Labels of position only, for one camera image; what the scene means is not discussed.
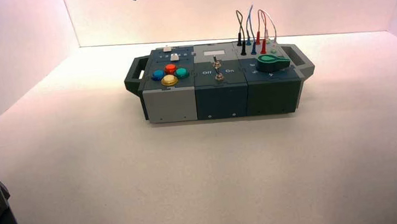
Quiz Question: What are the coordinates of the blue round push button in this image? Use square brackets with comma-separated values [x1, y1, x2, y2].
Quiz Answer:
[150, 69, 166, 82]

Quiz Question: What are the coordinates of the red round push button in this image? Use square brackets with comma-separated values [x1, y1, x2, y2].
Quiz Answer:
[164, 63, 178, 76]

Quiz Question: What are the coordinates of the green round push button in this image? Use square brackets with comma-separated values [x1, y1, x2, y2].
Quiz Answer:
[174, 67, 190, 80]

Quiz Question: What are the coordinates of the yellow round push button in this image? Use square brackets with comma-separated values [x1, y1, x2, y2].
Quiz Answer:
[160, 73, 179, 87]

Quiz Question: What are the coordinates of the green rotary knob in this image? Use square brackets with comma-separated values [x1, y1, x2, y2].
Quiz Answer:
[254, 52, 292, 74]

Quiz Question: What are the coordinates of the dark teal grey control box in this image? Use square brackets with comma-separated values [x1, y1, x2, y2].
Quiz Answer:
[121, 33, 320, 129]

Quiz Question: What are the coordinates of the white banana plug cable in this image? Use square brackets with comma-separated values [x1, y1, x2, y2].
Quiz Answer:
[261, 9, 281, 55]

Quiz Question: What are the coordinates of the red banana plug cable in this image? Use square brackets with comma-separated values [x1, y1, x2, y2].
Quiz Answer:
[252, 9, 270, 56]

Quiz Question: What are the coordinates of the blue banana plug cable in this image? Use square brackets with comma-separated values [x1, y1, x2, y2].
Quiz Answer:
[242, 4, 259, 56]

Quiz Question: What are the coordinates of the black banana plug cable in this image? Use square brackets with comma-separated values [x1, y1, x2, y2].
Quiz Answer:
[234, 9, 248, 57]

